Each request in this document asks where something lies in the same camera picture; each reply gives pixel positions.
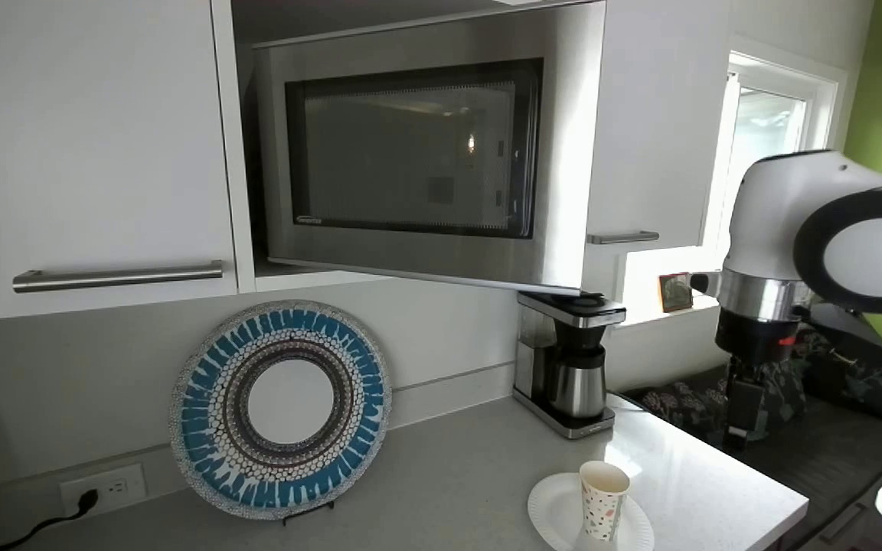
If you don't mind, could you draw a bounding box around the dark grey bench seat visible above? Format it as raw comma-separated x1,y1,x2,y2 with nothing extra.
725,394,882,551

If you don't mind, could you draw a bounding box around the long steel cabinet handle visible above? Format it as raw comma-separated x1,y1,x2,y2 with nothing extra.
10,262,231,298

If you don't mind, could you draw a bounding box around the stainless microwave door with window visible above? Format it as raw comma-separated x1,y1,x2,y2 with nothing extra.
239,3,608,293

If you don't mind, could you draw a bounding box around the camouflage pattern cushion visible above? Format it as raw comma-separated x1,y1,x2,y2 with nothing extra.
800,323,882,435
627,363,816,448

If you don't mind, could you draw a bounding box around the black plate stand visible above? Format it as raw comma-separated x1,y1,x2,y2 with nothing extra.
280,495,339,528

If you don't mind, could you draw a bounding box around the blue white decorative plate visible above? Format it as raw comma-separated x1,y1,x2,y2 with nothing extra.
168,298,394,523

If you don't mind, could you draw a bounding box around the black plug with cable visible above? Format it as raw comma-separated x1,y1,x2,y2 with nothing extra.
0,486,104,551

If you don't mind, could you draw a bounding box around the small picture frame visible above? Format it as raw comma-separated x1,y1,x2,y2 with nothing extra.
658,270,695,316

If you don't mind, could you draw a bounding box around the white wall outlet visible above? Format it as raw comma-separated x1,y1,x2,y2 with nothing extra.
58,463,151,518

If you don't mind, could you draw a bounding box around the dotted paper cup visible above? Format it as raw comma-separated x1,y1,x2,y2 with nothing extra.
576,459,633,551

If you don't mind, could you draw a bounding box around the white framed window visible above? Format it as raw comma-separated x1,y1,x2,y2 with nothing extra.
702,45,850,301

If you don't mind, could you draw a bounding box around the short steel cabinet handle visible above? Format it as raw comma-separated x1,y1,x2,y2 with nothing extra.
585,229,663,247

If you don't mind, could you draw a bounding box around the stainless black coffee maker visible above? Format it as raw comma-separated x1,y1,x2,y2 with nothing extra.
508,284,630,443

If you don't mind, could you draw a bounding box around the wide white cabinet door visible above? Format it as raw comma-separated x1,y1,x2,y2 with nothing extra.
0,0,241,328

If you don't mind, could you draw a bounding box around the plain white plate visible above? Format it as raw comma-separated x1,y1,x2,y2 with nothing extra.
524,470,658,551

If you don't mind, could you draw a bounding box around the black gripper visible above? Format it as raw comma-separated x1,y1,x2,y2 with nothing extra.
715,305,807,443

